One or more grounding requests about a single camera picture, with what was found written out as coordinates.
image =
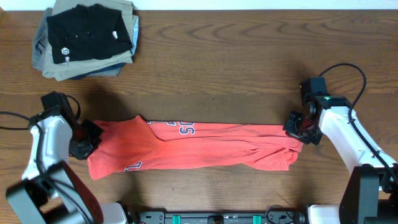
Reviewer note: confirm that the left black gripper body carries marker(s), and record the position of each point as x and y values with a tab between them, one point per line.
88	140

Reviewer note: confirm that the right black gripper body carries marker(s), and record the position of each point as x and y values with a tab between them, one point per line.
298	127

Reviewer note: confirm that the red-orange t-shirt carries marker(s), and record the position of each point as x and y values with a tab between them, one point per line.
137	144

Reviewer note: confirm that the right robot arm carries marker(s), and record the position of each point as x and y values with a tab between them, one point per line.
371	193

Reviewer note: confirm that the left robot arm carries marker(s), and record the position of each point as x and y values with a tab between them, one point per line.
50	192

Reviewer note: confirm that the folded light blue garment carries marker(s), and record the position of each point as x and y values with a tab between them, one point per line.
135	33

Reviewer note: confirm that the folded grey garment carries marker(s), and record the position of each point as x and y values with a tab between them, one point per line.
39	42

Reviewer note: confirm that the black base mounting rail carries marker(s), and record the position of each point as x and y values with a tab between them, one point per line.
273	215

